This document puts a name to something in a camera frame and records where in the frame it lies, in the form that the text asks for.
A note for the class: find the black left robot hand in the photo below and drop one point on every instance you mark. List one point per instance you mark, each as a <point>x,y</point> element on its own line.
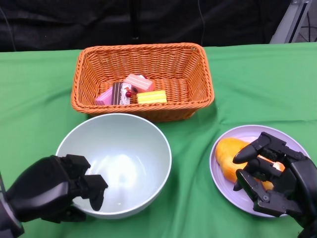
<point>44,188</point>

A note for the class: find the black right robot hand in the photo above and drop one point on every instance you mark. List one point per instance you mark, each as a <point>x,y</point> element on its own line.
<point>284,183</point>

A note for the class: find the striped croissant bread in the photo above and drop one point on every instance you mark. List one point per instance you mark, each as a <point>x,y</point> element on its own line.
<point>278,166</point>

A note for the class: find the grey round bowl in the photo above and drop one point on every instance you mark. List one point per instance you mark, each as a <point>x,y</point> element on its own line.
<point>128,153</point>

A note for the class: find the magenta pink cake slice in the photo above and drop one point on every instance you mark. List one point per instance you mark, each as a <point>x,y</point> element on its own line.
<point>105,98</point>

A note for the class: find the chocolate layered cake slice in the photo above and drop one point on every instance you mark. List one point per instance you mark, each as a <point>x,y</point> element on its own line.
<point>120,93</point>

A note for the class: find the yellow cake slice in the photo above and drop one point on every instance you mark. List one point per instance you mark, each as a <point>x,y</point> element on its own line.
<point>151,97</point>

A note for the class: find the salmon pink cake slice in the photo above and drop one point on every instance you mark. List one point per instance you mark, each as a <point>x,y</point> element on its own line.
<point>138,83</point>

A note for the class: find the lavender round plate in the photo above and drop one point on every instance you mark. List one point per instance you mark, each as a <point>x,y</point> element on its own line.
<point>223,188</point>

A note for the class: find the orange wicker basket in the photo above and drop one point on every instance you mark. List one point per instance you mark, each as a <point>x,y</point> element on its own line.
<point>143,64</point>

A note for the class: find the green tablecloth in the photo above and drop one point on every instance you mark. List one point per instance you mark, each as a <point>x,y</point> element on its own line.
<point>260,86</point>

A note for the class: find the black backdrop cloth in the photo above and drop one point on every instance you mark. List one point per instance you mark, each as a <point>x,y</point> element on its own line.
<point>74,24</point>

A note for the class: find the aluminium frame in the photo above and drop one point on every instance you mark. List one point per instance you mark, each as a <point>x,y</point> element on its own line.
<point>287,24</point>

